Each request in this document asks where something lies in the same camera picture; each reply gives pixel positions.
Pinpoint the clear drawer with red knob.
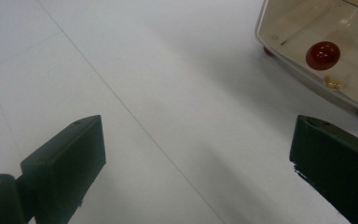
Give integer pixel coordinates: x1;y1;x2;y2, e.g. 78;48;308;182
256;0;358;115

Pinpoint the small gold earring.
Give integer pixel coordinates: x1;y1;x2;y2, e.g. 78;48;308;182
323;75;346;91

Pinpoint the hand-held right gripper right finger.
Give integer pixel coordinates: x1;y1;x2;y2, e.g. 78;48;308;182
289;114;358;224

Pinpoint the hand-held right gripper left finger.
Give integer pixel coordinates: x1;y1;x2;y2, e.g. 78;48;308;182
20;114;107;224

